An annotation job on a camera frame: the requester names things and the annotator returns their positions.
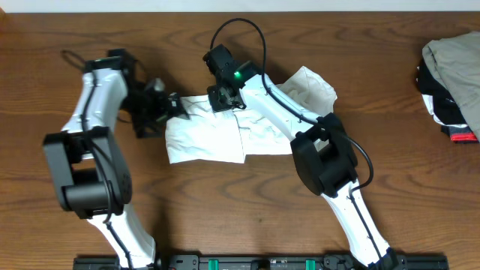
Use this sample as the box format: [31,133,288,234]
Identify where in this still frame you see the white t-shirt black print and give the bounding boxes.
[165,66,337,164]

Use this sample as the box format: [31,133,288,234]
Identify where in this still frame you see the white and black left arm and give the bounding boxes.
[43,49,189,269]

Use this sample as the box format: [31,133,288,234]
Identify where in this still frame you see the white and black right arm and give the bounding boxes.
[206,60,400,269]

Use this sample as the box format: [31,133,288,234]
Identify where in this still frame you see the black red folded garment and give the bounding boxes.
[415,60,479,144]

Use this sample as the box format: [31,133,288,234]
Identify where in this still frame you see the grey folded garment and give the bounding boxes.
[421,31,479,140]

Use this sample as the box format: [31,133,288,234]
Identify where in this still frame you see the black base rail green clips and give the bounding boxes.
[73,253,449,270]

